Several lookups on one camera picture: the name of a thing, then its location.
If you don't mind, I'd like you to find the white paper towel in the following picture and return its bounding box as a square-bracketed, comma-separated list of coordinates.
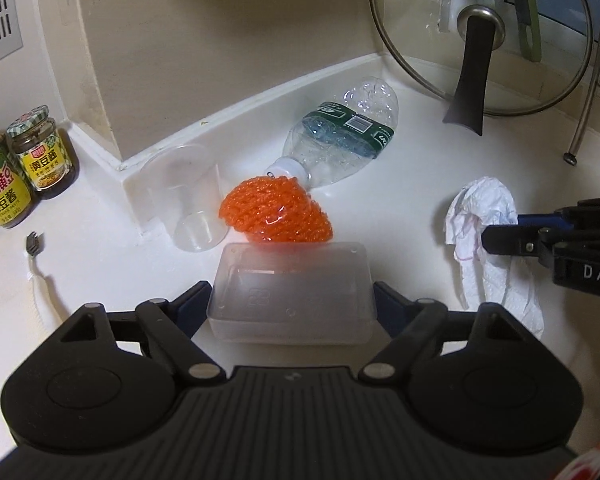
[444, 176, 546, 338]

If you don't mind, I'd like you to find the orange mesh net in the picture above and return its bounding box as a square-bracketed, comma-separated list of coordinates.
[219, 176, 333, 246]

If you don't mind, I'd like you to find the large sauce jar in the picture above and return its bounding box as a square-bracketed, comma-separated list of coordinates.
[0, 114, 33, 229]

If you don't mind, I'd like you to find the clear plastic box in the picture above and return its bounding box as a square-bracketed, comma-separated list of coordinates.
[206, 241, 378, 345]

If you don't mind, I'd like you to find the white plastic fork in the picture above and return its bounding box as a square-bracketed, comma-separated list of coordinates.
[25, 231, 68, 321]

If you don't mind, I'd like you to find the metal rack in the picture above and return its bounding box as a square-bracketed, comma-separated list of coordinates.
[562, 0, 600, 165]

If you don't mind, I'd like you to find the small sauce jar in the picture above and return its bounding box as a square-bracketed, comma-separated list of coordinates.
[6, 105, 78, 192]

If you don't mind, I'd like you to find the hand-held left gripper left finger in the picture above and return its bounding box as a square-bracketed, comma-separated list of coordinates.
[62, 280, 226, 383]

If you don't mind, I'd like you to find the green cutting board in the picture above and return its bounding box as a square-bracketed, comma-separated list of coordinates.
[505, 0, 543, 63]

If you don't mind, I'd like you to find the crushed clear water bottle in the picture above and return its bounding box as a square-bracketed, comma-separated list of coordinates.
[265, 76, 400, 188]

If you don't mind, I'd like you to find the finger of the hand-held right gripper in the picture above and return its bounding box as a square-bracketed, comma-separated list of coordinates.
[481, 225, 600, 261]
[517, 196, 600, 233]

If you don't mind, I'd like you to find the glass pot lid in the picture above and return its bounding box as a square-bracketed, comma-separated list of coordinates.
[369, 0, 593, 137]

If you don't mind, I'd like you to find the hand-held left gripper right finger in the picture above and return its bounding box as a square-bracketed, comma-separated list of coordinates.
[359, 282, 526, 381]

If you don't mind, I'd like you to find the clear plastic cup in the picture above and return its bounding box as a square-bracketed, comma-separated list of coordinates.
[141, 144, 228, 253]

